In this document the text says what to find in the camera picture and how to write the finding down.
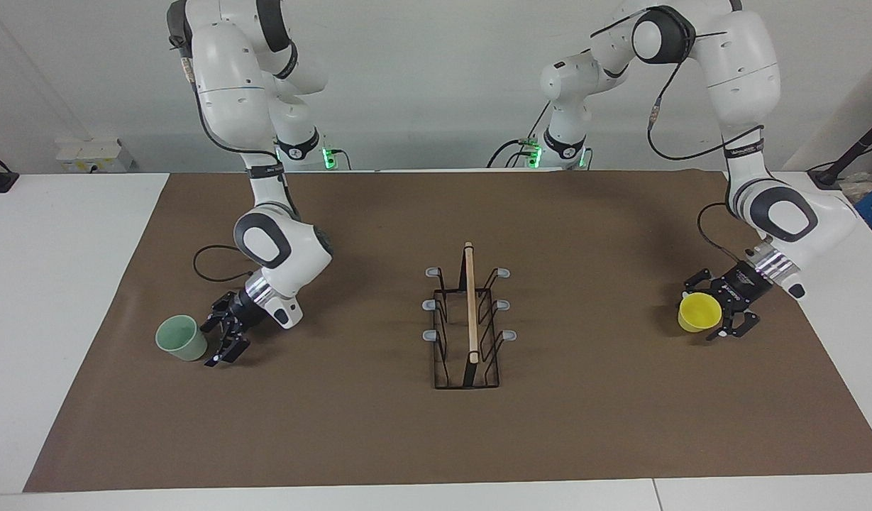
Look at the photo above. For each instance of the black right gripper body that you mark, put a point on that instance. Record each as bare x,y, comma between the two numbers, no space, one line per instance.
243,312

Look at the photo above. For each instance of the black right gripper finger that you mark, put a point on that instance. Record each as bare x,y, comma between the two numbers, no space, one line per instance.
233,346
217,316

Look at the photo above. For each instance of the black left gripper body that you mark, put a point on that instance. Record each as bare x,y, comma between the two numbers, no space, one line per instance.
742,291

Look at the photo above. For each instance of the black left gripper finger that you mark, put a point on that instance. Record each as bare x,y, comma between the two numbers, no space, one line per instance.
704,281
739,326

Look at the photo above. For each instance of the yellow plastic cup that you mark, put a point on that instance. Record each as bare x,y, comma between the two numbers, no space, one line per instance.
698,312

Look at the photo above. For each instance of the pale green plastic cup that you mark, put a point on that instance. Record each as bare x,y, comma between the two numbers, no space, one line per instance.
184,344

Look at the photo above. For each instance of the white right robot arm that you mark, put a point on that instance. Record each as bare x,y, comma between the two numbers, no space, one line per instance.
230,71

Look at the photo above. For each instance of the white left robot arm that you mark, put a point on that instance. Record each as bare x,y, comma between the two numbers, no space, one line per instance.
741,64

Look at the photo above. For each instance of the brown table mat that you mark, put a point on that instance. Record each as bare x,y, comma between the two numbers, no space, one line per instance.
336,426

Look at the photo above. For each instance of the clear plastic bag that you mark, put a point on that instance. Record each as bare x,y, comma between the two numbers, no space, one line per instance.
858,186

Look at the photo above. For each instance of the black stand with pole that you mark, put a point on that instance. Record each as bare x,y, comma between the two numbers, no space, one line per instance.
851,150

